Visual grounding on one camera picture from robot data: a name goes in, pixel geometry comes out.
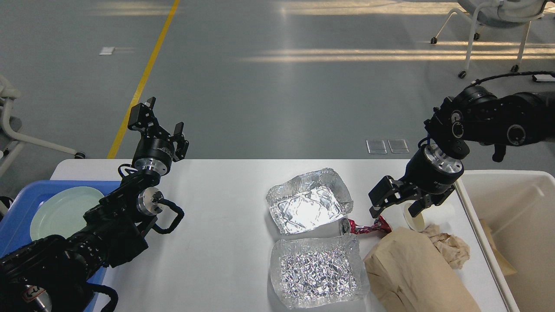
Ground upper aluminium foil tray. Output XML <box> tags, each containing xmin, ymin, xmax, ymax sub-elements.
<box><xmin>265</xmin><ymin>168</ymin><xmax>354</xmax><ymax>235</ymax></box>

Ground lower aluminium foil tray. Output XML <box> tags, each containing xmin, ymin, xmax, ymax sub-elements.
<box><xmin>269</xmin><ymin>234</ymin><xmax>369</xmax><ymax>309</ymax></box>

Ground white paper cup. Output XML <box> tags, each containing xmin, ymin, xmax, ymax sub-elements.
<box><xmin>404</xmin><ymin>202</ymin><xmax>427</xmax><ymax>232</ymax></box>

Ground light green plate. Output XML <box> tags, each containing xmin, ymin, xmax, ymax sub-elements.
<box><xmin>29</xmin><ymin>186</ymin><xmax>103</xmax><ymax>241</ymax></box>

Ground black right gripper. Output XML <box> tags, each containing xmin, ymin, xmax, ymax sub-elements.
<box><xmin>369</xmin><ymin>145</ymin><xmax>464</xmax><ymax>218</ymax></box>

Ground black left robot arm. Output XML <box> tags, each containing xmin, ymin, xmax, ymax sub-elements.
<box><xmin>1</xmin><ymin>97</ymin><xmax>189</xmax><ymax>312</ymax></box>

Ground white bar on floor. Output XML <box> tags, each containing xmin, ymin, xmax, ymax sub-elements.
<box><xmin>532</xmin><ymin>74</ymin><xmax>555</xmax><ymax>83</ymax></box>

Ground aluminium foil tray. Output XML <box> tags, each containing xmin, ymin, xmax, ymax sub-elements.
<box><xmin>265</xmin><ymin>168</ymin><xmax>354</xmax><ymax>235</ymax></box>
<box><xmin>269</xmin><ymin>234</ymin><xmax>369</xmax><ymax>309</ymax></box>

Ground brown paper bag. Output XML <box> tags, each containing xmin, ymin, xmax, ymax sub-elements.
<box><xmin>363</xmin><ymin>227</ymin><xmax>480</xmax><ymax>312</ymax></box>

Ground white office chair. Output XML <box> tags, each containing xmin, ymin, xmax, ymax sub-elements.
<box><xmin>430</xmin><ymin>0</ymin><xmax>547</xmax><ymax>79</ymax></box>

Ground white plastic bin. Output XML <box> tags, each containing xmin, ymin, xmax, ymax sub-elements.
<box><xmin>456</xmin><ymin>170</ymin><xmax>555</xmax><ymax>312</ymax></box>

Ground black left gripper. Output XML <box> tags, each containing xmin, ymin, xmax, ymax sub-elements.
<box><xmin>127</xmin><ymin>97</ymin><xmax>189</xmax><ymax>176</ymax></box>

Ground crushed red soda can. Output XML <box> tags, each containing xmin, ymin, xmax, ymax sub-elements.
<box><xmin>339</xmin><ymin>216</ymin><xmax>392</xmax><ymax>235</ymax></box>

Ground white chair at left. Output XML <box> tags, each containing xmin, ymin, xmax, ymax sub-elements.
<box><xmin>0</xmin><ymin>76</ymin><xmax>86</xmax><ymax>176</ymax></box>

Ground blue plastic tray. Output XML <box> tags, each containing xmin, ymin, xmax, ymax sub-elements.
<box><xmin>1</xmin><ymin>180</ymin><xmax>119</xmax><ymax>312</ymax></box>

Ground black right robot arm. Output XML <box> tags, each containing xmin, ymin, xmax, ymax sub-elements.
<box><xmin>369</xmin><ymin>75</ymin><xmax>555</xmax><ymax>219</ymax></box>

